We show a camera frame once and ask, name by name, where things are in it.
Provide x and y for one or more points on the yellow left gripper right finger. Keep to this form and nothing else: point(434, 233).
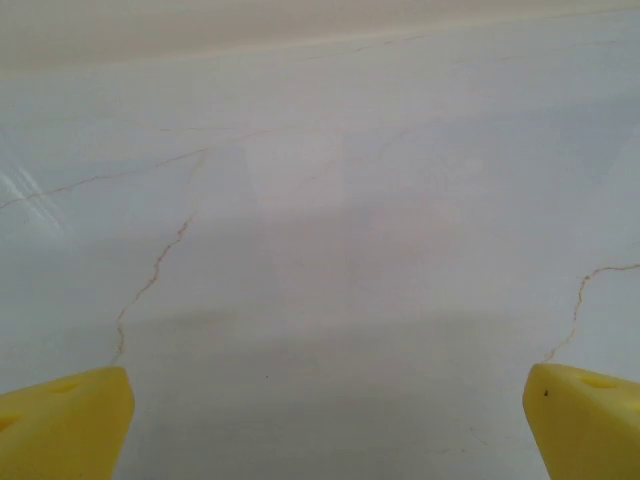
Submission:
point(590, 430)

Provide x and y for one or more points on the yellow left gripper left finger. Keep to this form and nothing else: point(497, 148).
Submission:
point(60, 430)

